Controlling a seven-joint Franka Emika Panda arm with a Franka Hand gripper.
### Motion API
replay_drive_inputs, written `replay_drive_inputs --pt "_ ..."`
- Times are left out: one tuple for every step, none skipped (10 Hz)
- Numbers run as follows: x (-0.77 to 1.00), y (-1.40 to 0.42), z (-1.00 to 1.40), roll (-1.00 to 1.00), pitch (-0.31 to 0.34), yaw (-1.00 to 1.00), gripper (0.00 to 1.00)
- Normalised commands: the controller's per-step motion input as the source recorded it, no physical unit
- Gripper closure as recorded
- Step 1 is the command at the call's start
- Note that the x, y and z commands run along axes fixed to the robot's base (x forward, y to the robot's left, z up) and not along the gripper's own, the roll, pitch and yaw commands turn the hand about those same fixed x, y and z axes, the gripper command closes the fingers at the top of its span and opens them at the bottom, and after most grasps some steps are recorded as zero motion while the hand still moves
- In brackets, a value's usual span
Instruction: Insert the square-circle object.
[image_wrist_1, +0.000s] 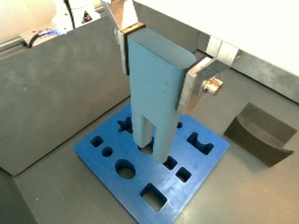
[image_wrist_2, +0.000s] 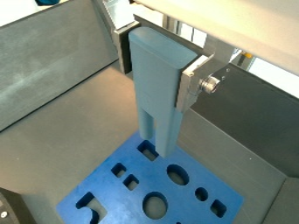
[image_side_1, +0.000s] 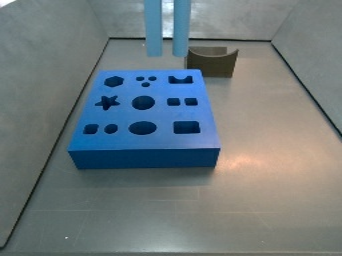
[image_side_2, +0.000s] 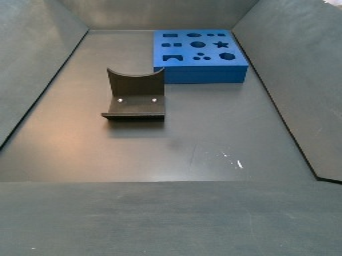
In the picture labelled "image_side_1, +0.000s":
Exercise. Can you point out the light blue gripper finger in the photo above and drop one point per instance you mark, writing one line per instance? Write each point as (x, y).
(153, 21)
(182, 13)

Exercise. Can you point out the dark brown curved block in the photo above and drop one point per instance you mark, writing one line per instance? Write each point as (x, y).
(216, 61)

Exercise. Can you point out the blue shape sorter block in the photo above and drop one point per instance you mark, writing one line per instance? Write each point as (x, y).
(146, 119)

